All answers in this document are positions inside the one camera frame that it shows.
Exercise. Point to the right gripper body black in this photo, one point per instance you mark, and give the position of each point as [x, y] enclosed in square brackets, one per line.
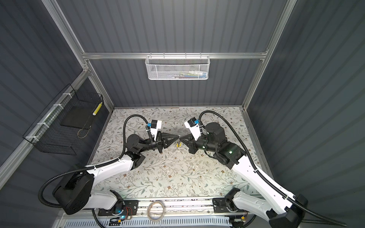
[193, 144]

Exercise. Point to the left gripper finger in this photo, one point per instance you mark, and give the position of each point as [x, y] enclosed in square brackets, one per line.
[167, 136]
[168, 143]

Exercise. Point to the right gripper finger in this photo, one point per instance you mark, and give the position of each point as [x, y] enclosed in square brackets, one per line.
[188, 137]
[187, 142]

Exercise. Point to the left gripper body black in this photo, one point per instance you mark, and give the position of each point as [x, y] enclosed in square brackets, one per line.
[159, 143]

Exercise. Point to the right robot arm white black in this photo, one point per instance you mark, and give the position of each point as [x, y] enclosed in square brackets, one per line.
[274, 207]

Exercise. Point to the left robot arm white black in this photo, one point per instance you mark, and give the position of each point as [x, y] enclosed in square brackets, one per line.
[75, 191]

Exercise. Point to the tape roll clear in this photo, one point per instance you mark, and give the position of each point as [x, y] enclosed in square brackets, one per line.
[156, 211]

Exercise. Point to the items in white basket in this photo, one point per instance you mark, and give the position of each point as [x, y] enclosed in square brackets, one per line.
[189, 75]

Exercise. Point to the yellow marker in black basket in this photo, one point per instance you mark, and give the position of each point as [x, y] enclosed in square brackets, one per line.
[95, 112]

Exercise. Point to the black pad in basket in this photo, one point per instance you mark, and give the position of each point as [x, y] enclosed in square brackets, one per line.
[78, 117]

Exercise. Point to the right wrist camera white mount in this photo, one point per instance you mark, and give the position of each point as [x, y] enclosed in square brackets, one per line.
[195, 127]

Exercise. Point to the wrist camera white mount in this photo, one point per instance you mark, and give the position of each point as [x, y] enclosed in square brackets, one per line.
[152, 129]
[195, 127]

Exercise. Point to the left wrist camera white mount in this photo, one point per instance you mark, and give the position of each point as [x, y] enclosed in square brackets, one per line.
[152, 129]

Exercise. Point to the white wire mesh basket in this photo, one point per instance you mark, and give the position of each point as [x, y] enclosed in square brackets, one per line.
[159, 68]

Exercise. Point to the black wire basket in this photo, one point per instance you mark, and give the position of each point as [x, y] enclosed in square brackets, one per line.
[64, 128]

